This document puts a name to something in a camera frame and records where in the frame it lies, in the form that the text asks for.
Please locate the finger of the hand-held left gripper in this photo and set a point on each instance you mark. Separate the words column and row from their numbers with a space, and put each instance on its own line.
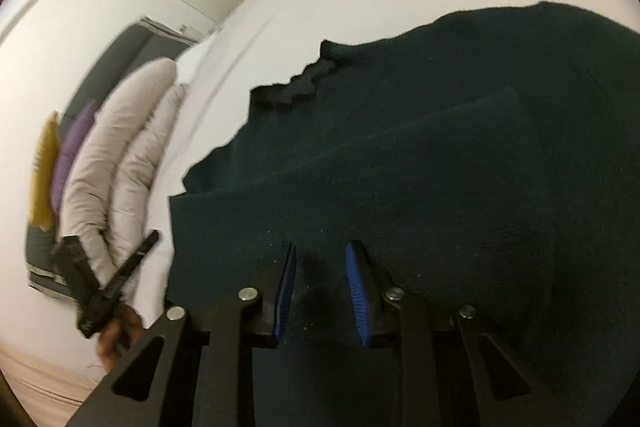
column 75, row 264
column 131, row 267

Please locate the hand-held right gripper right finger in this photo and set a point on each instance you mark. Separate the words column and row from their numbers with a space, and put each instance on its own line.
column 358, row 294

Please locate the dark green knitted garment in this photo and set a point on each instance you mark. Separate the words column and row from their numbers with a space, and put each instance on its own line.
column 450, row 157

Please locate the beige folded duvet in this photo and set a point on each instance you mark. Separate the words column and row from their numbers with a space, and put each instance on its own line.
column 110, row 147

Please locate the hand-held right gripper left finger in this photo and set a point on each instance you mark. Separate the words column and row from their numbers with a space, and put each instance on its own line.
column 284, row 294

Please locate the white pillow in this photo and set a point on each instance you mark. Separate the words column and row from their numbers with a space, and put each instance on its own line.
column 192, row 59

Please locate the person's left hand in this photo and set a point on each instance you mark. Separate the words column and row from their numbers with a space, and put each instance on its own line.
column 119, row 337

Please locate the grey padded headboard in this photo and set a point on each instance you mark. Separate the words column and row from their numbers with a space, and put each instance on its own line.
column 115, row 57

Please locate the mustard yellow pillow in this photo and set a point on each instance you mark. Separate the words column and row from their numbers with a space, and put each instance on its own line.
column 42, row 177

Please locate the purple pillow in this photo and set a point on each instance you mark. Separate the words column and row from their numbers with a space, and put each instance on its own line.
column 70, row 152

